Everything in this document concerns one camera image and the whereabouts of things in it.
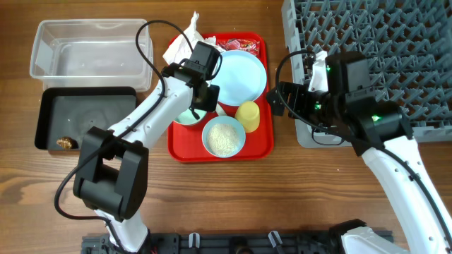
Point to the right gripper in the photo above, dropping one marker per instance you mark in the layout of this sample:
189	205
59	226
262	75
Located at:
299	94

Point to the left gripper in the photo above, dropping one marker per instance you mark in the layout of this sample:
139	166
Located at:
211	102

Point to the yellow cup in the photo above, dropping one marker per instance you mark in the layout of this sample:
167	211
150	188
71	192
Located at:
248	114

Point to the light blue bowl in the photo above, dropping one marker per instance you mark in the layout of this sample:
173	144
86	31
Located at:
226	120

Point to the white rice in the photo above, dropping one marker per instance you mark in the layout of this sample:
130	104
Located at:
223	139

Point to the brown food scrap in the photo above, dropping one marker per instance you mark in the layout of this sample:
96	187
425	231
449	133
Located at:
67	143

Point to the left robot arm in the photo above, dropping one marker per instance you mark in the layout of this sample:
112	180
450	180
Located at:
111	177

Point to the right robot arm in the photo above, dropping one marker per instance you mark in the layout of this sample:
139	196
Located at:
340	101

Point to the grey dishwasher rack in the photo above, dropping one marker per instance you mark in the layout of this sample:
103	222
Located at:
407	45

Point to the white spoon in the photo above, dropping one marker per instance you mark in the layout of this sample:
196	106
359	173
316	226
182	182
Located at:
220	111

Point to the green bowl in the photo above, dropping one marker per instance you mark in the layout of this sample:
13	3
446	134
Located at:
187	118

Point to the light blue plate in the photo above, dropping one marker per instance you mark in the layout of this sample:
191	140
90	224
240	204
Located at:
242	77

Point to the red serving tray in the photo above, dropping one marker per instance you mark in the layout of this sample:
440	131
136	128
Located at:
185	142

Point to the crumpled white napkin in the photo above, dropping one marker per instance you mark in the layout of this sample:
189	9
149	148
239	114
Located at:
179	48

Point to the red candy wrapper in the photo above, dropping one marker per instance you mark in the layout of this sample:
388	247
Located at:
250	46

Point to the black tray bin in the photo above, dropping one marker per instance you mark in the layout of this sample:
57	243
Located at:
69	112

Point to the clear plastic bin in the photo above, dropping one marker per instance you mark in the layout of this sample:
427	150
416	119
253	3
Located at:
92	53

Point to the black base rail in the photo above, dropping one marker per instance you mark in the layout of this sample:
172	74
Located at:
304	242

